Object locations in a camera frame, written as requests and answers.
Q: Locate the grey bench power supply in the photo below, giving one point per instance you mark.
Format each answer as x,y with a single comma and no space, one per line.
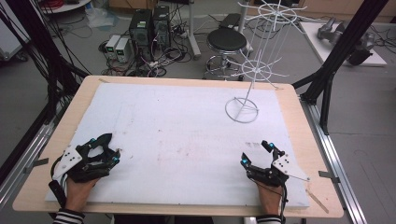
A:
122,49
112,45

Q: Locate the white round table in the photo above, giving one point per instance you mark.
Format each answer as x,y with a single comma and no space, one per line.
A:
67,5

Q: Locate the person's right hand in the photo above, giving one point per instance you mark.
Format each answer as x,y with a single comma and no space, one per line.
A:
270,199

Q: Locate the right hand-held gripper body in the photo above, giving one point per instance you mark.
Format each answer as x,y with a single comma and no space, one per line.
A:
281,166

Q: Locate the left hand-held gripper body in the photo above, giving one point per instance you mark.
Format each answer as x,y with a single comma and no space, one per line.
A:
72,160

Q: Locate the person's left hand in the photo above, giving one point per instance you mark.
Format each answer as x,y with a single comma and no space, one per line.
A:
77,194

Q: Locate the black and grey robot part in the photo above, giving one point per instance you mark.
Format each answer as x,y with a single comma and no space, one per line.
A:
361,49

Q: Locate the white table leg post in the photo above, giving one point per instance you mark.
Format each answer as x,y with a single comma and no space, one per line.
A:
193,34

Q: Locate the white foam mat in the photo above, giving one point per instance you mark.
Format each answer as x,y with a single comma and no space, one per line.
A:
186,140

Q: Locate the clear plastic bag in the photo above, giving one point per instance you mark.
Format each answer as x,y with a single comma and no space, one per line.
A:
101,17

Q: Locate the black flat case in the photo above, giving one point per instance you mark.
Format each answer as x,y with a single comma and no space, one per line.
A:
231,21

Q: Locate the black metal frame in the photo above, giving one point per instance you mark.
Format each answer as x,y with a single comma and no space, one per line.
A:
339,56
43,56

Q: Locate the aluminium rail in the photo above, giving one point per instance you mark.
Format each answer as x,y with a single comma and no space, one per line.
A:
336,161
21,174

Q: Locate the thin wooden strip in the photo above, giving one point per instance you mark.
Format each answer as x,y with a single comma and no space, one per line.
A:
317,200

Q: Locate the black round stool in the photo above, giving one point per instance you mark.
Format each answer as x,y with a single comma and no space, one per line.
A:
226,40

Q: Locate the black computer tower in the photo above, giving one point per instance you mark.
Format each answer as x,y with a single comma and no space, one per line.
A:
162,25
140,29

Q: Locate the metal table clamp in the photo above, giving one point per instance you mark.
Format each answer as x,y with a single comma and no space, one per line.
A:
36,164
328,175

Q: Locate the white floor board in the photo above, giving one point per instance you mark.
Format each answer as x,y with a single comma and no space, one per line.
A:
323,46

